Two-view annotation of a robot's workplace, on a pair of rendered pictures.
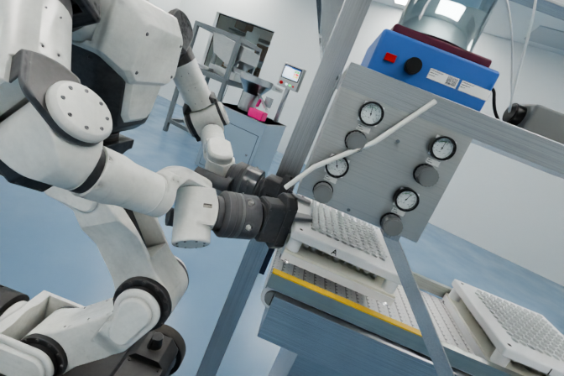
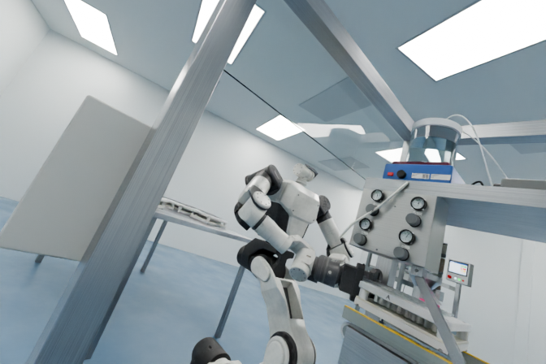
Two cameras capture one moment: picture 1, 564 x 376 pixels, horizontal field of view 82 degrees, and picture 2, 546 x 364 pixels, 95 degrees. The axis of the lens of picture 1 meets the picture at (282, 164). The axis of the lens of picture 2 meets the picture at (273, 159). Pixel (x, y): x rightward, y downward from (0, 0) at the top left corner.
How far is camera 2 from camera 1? 0.56 m
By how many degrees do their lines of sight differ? 58
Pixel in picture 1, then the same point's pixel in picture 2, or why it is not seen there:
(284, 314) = (354, 342)
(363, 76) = (372, 181)
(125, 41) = (289, 197)
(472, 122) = (433, 188)
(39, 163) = (247, 214)
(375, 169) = (387, 223)
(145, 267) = (286, 323)
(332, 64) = not seen: hidden behind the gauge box
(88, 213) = (266, 283)
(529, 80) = not seen: outside the picture
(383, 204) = (396, 243)
